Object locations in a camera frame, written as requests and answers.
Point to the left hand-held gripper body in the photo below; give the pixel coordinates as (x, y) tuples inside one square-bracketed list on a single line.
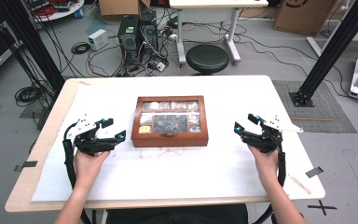
[(93, 144)]

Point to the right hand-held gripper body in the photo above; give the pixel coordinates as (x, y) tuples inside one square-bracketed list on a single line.
[(268, 140)]

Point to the wooden box with glass lid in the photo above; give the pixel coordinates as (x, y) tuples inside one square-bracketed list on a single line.
[(170, 121)]

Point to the person's right hand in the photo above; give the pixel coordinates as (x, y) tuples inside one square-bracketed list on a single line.
[(265, 161)]

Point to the person's left hand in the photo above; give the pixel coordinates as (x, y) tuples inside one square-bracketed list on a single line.
[(88, 166)]

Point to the yellow tea packet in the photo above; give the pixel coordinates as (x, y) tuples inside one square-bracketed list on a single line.
[(144, 129)]

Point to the flat wooden stick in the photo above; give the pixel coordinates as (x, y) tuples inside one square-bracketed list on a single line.
[(299, 184)]

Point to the black tape strip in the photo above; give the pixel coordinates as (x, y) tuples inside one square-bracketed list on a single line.
[(26, 165), (314, 172)]

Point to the white table cover sheet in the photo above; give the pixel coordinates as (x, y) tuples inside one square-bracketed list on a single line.
[(167, 174)]

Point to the grey floor mat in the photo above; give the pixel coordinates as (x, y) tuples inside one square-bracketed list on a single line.
[(323, 112)]

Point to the black round stool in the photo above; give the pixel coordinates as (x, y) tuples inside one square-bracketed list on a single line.
[(207, 59)]

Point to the white power adapter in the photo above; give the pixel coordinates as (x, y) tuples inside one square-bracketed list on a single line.
[(161, 66)]

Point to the small white device box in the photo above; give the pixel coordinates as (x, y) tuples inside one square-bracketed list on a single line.
[(98, 39)]

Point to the black computer tower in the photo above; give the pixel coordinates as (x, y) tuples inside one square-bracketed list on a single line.
[(129, 39), (149, 32)]

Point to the person's dark trousers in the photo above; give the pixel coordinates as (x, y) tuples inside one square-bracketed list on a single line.
[(177, 214)]

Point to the large cardboard box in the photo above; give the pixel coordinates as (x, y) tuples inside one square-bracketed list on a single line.
[(304, 15)]

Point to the round white table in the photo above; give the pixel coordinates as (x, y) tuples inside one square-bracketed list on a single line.
[(66, 11)]

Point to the white desk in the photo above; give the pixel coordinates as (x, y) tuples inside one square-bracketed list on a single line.
[(217, 3)]

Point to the black metal frame post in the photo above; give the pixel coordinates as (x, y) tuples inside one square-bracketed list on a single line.
[(332, 49), (34, 43)]

